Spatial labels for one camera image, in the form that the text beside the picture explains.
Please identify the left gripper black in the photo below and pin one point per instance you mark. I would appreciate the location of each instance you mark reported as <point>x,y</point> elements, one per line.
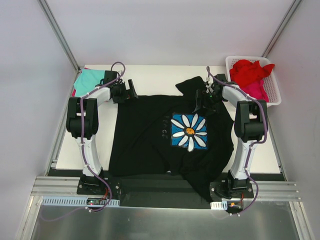
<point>127,90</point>

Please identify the black t-shirt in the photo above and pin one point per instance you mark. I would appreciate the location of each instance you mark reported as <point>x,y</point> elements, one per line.
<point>161,134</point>

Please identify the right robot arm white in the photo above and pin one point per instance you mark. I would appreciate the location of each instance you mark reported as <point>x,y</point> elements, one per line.
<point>250,125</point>

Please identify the aluminium frame post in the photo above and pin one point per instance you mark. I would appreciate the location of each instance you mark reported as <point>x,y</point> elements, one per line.
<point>283,24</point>
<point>59,34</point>

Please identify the folded teal t-shirt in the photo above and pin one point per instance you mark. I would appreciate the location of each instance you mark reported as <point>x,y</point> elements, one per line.
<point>91,78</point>

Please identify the magenta t-shirt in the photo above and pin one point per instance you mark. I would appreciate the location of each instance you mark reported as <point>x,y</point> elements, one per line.
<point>257,91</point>

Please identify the red t-shirt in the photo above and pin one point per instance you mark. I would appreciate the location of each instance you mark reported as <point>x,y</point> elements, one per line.
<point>245,72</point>

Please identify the right aluminium frame post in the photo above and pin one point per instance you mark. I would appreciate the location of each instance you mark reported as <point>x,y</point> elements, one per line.
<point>283,24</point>

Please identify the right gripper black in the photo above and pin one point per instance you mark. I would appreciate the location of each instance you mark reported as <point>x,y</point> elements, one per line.
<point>203,100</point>

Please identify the left aluminium frame post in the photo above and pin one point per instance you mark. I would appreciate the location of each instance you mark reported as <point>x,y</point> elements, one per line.
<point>59,34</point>

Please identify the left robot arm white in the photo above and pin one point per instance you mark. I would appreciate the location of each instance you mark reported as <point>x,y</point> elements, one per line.
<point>82,119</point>

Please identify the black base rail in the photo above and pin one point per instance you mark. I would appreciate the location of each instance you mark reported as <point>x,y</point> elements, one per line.
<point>138,191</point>

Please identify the white plastic basket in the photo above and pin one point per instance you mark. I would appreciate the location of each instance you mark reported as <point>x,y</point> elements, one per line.
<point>270,83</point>

